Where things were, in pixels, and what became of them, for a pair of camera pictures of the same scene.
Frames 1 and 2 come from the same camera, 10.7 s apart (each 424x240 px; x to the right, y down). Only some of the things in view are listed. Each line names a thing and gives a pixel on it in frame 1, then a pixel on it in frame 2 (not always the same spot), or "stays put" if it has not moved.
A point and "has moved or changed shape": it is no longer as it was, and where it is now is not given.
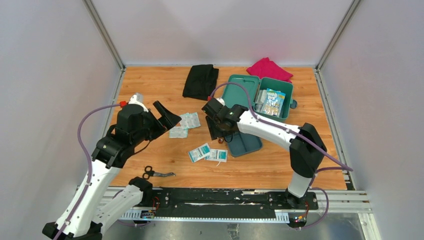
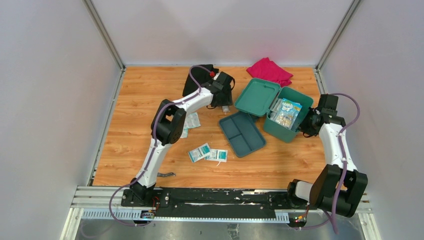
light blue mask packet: [274, 101] to [288, 114]
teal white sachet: [218, 155] stays put
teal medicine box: [271, 98] has moved or changed shape
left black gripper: [167, 120] to [227, 101]
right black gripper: [214, 133] to [303, 126]
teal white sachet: [199, 152] stays put
